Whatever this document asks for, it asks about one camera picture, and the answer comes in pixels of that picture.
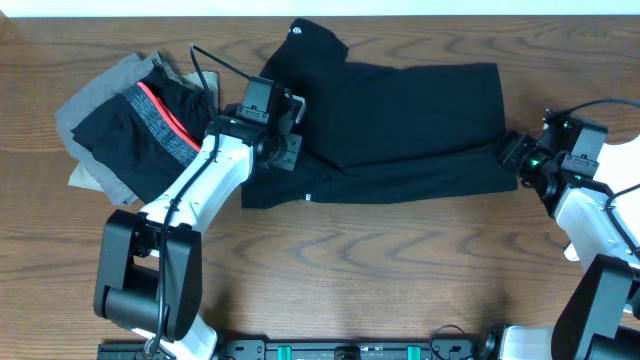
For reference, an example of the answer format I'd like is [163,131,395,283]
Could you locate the black polo shirt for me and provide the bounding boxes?
[241,18,517,209]

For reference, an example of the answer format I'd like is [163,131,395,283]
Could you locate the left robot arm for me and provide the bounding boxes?
[94,91,306,359]

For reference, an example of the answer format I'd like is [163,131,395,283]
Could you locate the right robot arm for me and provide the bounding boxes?
[480,118,639,359]

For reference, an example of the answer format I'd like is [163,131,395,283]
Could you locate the white garment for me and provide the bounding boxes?
[555,139,639,269]

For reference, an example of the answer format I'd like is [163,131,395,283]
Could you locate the beige folded garment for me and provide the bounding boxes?
[55,70,142,203]

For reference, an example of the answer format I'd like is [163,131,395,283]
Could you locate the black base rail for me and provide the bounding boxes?
[97,339,481,360]

